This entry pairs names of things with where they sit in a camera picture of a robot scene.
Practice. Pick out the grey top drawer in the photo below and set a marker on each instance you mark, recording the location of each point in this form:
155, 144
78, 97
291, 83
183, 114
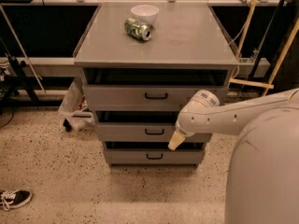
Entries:
129, 89

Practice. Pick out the black tripod stand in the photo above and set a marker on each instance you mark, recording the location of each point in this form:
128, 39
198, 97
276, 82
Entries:
23, 79

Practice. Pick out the black white sneaker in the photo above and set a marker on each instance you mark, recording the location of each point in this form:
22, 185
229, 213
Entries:
13, 199

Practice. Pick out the white bowl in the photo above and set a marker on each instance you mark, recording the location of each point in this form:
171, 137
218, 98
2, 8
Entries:
146, 13

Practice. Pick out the white thin rod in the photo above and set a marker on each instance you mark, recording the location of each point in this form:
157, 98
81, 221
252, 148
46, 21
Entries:
37, 76

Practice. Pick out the grey bottom drawer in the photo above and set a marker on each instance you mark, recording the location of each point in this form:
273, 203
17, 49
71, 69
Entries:
153, 153

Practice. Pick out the wooden easel frame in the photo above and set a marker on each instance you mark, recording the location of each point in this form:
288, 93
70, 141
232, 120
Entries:
275, 33

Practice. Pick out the grey drawer cabinet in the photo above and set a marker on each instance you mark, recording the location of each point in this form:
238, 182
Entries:
184, 36

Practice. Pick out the grey drawer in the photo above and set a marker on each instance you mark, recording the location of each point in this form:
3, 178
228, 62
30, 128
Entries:
129, 89
136, 126
153, 153

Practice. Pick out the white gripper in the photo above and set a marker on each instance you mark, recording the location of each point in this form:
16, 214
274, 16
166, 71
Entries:
180, 132

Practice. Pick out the clear plastic bag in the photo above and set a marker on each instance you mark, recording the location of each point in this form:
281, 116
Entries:
74, 107

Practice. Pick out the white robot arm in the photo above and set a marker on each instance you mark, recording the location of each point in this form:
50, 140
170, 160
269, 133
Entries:
263, 175

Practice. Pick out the green crushed soda can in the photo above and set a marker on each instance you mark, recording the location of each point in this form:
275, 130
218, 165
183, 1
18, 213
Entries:
138, 29

